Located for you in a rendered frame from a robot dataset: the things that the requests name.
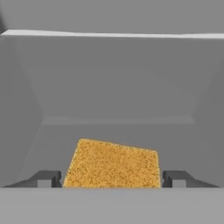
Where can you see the grey fridge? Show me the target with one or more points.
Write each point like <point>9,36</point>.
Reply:
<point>116,87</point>

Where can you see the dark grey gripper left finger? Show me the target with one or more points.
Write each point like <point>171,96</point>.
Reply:
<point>43,176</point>

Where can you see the golden brown cake slice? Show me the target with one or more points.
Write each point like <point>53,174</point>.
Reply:
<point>112,166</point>

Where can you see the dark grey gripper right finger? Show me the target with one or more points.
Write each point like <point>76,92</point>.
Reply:
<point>178,176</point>

